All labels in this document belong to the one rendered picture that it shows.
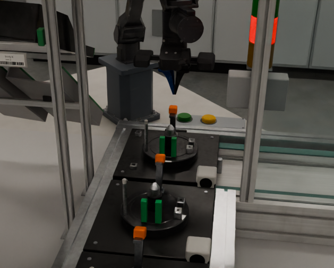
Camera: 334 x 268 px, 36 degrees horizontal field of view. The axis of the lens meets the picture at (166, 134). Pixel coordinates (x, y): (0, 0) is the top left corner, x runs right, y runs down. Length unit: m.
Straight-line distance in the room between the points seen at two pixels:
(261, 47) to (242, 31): 3.28
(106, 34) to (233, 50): 1.08
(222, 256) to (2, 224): 0.54
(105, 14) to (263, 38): 3.46
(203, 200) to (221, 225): 0.08
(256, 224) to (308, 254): 0.13
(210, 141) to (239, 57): 3.03
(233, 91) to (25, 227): 0.58
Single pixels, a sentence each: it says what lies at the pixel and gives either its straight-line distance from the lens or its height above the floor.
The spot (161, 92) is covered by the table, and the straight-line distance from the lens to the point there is 1.89.
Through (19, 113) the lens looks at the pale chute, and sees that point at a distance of 1.41.
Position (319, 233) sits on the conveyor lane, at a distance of 1.20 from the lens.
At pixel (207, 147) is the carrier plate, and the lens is 1.31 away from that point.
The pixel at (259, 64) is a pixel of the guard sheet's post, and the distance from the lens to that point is 1.00.
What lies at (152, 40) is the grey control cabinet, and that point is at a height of 0.26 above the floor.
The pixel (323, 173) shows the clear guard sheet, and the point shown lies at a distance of 1.13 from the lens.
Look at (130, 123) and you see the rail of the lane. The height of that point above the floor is 0.96.
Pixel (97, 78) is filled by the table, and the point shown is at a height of 0.86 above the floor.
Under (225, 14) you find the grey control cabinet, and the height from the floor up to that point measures 0.52.
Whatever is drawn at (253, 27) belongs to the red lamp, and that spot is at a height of 1.34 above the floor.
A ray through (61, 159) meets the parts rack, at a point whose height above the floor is 1.07.
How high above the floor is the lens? 1.62
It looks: 28 degrees down
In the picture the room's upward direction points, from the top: 1 degrees clockwise
